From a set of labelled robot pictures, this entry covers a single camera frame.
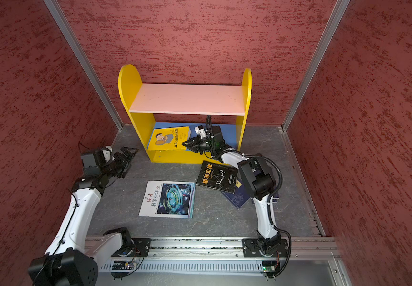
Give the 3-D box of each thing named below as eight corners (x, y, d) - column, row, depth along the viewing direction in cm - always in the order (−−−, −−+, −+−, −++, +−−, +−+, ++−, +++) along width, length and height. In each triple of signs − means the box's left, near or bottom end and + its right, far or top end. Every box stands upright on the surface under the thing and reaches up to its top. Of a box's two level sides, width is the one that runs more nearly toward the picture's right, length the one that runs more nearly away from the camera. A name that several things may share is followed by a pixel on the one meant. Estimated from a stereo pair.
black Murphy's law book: (194, 183, 95) (194, 181, 93) (202, 162, 104) (202, 159, 102) (234, 194, 92) (234, 191, 89) (238, 170, 101) (239, 168, 98)
